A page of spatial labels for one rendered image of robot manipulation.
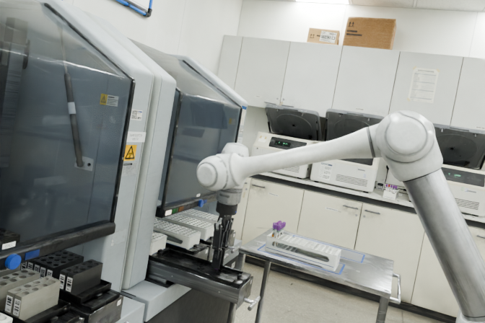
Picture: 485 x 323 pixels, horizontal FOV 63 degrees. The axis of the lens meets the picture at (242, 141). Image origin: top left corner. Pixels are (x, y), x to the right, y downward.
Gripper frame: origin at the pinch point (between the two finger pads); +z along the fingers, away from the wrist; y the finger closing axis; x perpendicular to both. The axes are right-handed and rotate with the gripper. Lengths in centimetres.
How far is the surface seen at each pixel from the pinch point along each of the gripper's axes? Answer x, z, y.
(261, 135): -64, -37, -232
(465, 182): 112, -30, -226
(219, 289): 6.5, 5.7, 11.3
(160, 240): -21.8, -1.5, 4.3
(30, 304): -19, -1, 63
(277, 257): 15.9, 2.5, -24.4
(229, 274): 5.6, 4.0, 1.7
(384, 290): 57, 2, -22
